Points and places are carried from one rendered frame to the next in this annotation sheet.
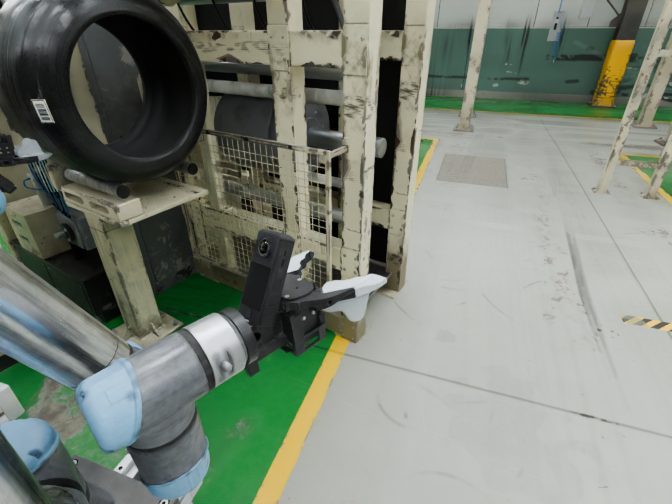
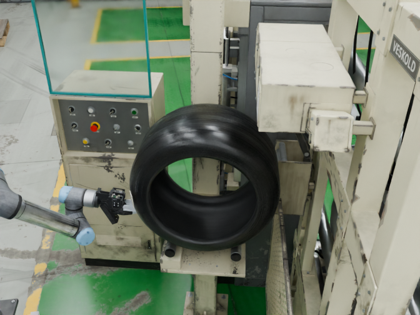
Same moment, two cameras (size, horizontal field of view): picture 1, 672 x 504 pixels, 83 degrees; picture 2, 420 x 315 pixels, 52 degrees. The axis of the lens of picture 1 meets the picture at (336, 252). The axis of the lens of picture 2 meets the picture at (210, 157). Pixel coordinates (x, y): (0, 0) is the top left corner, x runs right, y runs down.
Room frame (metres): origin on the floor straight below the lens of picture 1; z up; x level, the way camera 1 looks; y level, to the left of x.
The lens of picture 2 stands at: (0.68, -0.56, 2.22)
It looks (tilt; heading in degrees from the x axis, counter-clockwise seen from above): 32 degrees down; 62
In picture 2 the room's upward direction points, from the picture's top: 1 degrees clockwise
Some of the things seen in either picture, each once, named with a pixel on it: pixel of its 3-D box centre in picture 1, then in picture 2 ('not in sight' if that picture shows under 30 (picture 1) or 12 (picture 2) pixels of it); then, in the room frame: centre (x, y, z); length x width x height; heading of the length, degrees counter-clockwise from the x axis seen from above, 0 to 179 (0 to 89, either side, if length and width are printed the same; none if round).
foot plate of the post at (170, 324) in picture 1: (145, 327); (205, 309); (1.50, 1.00, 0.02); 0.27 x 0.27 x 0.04; 58
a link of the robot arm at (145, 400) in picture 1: (148, 389); not in sight; (0.26, 0.19, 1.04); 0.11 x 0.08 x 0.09; 135
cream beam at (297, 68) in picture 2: not in sight; (294, 70); (1.56, 0.50, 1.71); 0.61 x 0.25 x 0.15; 58
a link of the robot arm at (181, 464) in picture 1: (164, 436); not in sight; (0.28, 0.20, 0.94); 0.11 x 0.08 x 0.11; 45
